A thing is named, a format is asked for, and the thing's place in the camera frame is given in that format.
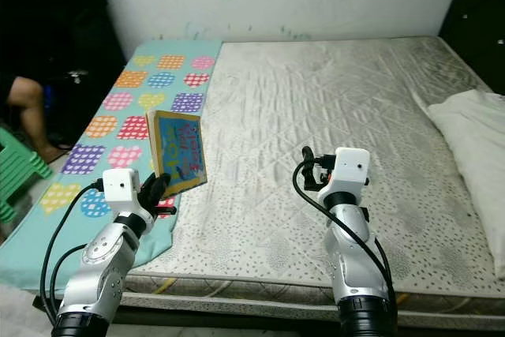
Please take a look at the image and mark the white pillow with black print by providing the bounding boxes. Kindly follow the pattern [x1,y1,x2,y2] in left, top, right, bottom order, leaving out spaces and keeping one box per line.
[425,88,505,279]

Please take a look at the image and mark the black bed frame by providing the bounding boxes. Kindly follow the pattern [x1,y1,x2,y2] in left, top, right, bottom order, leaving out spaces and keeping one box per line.
[36,296,505,337]

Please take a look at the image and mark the black hanging garments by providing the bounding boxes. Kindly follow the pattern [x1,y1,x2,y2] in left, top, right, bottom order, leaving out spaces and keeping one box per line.
[0,0,132,145]

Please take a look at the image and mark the teal mat with coloured shapes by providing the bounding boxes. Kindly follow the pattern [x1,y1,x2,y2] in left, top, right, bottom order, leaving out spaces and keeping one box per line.
[0,39,224,291]

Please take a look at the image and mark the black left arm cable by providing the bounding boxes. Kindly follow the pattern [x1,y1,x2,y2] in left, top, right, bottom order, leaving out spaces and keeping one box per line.
[49,242,92,326]
[38,182,106,330]

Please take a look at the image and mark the black handbag with silver buckle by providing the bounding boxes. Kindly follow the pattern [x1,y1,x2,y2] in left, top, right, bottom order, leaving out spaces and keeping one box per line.
[50,64,128,145]

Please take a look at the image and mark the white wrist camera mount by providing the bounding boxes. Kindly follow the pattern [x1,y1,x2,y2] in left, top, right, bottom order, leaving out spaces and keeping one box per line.
[102,168,145,216]
[331,147,372,195]

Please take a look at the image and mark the green plastic stool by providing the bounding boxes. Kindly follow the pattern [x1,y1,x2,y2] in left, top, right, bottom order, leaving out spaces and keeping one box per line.
[0,127,55,224]

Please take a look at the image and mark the adult in black shorts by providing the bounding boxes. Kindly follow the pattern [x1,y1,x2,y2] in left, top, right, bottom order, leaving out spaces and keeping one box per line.
[4,74,77,165]

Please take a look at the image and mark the colourful children's book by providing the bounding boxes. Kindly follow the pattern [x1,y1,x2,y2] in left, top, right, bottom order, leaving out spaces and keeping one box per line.
[145,107,209,200]

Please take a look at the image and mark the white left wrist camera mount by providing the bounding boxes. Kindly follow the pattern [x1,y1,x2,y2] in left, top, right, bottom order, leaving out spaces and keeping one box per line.
[102,168,145,216]

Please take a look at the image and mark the black tufted headboard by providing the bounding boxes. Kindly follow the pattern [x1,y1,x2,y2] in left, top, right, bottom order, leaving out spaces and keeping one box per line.
[438,0,505,94]

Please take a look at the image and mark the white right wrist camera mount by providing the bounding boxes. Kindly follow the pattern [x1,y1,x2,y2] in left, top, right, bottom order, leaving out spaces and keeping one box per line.
[331,147,372,195]

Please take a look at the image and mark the white quilted mattress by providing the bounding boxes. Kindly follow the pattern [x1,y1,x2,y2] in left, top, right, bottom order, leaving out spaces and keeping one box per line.
[39,35,505,327]

